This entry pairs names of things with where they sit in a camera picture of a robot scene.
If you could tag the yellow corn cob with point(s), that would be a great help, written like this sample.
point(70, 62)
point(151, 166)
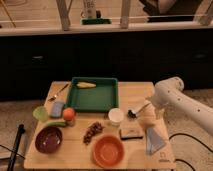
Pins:
point(85, 85)

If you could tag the orange red bowl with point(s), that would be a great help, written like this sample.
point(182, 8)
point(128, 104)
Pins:
point(108, 151)

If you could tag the green plastic tray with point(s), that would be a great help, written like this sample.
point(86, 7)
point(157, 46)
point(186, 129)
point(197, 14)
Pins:
point(101, 98)

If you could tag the dark purple bowl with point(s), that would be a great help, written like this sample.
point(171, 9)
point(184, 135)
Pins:
point(48, 140)

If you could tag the white cup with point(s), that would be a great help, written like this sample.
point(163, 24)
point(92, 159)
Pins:
point(116, 116)

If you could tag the metal fork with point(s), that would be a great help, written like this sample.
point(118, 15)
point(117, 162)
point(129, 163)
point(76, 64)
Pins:
point(54, 97)

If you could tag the light green cup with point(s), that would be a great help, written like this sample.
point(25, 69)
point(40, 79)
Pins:
point(40, 113)

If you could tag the green cucumber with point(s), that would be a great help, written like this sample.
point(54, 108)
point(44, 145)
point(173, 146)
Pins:
point(57, 124)

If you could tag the white bottle on green base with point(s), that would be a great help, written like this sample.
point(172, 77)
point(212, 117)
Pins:
point(91, 16)

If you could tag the white handled dish brush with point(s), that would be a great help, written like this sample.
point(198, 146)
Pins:
point(134, 113)

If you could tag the blue sponge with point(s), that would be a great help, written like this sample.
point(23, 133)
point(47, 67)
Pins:
point(57, 109)

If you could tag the orange fruit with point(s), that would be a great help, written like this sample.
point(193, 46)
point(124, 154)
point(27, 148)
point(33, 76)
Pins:
point(68, 114)

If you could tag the folded blue cloth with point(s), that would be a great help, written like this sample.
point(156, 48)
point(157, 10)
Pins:
point(154, 141)

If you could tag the bunch of dark grapes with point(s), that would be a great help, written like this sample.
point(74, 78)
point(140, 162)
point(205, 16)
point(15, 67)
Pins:
point(93, 130)

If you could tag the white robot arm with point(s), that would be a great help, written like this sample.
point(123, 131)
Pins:
point(169, 91)

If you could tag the black pole stand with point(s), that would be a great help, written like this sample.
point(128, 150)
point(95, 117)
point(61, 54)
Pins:
point(15, 148)

